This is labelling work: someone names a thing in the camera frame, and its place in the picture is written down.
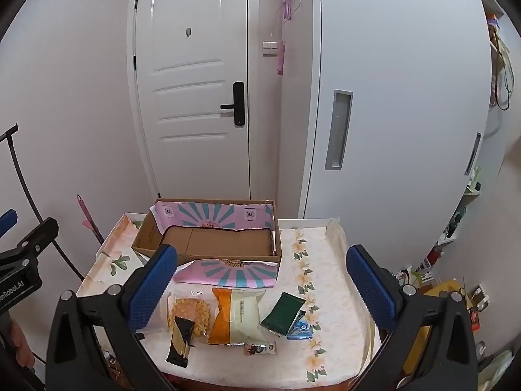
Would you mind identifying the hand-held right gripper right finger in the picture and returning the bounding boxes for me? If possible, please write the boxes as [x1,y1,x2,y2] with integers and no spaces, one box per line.
[346,244,479,391]

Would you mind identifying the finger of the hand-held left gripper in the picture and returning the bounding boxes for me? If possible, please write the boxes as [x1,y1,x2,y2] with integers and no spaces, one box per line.
[0,209,19,238]
[0,217,60,272]

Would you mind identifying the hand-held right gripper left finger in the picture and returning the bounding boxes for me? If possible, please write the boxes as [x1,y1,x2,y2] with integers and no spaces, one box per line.
[46,244,180,391]

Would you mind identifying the clear packet of yellow cookies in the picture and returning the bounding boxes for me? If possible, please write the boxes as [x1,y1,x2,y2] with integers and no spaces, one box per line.
[168,291,214,339]

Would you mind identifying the black and gold snack packet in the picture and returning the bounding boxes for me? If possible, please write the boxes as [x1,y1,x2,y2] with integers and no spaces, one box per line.
[165,316,195,368]

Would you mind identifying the cardboard box with pink print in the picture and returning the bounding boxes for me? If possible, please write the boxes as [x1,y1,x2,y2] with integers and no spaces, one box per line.
[131,198,283,291]

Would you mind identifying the dark green snack packet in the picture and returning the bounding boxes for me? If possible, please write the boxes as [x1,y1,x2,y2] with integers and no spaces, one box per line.
[260,292,306,335]

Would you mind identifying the orange and white snack bag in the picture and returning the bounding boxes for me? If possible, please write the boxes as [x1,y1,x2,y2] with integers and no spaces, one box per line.
[207,288,267,346]

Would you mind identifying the person's left hand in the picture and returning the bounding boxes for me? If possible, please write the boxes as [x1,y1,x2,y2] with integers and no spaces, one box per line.
[0,320,36,369]

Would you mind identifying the floral tablecloth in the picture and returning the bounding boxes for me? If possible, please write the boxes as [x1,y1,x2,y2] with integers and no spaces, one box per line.
[75,212,383,385]

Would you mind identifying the yellow container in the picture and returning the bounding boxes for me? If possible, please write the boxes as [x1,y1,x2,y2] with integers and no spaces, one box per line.
[407,279,473,375]

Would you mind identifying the black metal rack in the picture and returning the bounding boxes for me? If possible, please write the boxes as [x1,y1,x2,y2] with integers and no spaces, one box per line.
[0,122,84,282]

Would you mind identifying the small blue and white packet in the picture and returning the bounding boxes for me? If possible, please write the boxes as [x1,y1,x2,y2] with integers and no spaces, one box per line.
[286,311,313,340]

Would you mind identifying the brown printed bag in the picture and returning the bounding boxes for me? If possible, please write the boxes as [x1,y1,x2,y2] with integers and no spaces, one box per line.
[104,350,135,387]

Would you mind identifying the white shelf unit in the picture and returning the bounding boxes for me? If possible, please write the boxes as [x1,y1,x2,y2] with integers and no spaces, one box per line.
[423,187,485,282]

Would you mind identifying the small brown snack bar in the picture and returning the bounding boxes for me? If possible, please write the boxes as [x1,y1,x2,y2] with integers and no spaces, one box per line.
[244,341,277,357]

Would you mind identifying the white sliding door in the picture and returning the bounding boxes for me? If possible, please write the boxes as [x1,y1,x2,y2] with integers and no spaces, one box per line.
[298,0,495,261]

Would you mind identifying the white panel door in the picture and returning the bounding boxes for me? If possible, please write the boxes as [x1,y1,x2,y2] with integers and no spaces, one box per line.
[127,0,260,208]

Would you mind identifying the hanging bags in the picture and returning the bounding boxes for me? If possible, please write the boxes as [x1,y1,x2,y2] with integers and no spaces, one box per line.
[486,12,514,110]

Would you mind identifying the pink ribbon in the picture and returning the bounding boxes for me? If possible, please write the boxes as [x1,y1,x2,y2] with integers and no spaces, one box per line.
[274,0,302,23]

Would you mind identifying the pink long-handled tool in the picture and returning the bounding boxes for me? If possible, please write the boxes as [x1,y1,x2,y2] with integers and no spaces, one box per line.
[77,194,106,245]

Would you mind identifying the large grey recessed door handle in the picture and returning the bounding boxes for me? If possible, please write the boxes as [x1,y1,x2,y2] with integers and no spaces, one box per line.
[325,90,353,170]

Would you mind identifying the narrow grey recessed door handle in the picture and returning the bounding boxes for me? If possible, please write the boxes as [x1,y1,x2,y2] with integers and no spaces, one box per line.
[465,132,482,176]

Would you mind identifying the black door lock handle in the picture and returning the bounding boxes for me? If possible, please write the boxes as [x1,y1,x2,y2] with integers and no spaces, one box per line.
[220,82,246,126]

